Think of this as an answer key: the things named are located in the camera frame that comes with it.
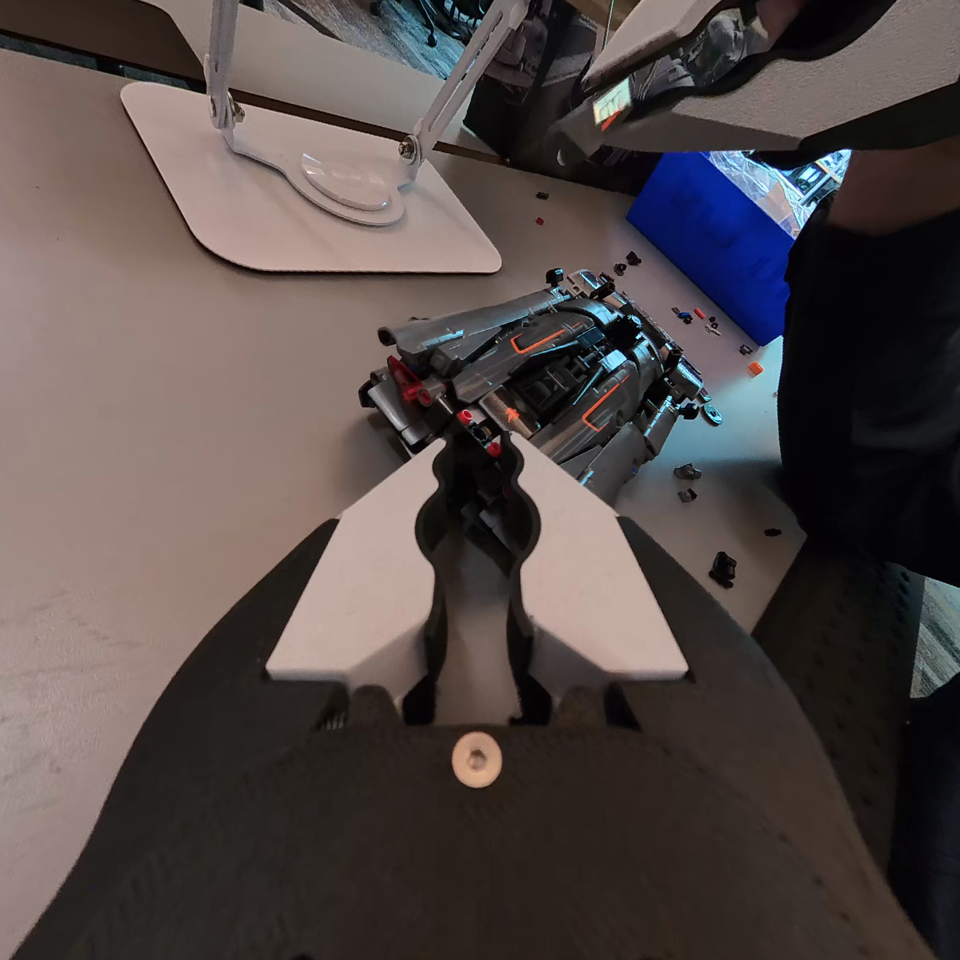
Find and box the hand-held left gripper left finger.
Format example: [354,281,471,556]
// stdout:
[266,441,451,695]

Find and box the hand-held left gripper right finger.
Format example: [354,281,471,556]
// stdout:
[510,435,689,702]

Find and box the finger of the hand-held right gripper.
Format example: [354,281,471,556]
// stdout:
[600,0,960,151]
[581,0,762,97]

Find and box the long grey orange-striped lego panel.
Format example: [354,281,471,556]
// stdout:
[547,86,637,160]

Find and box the grey lego car model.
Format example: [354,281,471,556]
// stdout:
[358,266,725,552]

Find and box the person's right forearm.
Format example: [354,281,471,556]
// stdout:
[778,150,960,588]

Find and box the clear plastic bag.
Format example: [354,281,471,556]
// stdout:
[708,150,849,241]

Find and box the blue plastic bin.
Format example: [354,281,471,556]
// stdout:
[626,150,852,346]

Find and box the black office chair base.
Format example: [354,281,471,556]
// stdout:
[371,0,485,48]

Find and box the white desk stand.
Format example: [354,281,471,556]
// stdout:
[120,0,541,275]

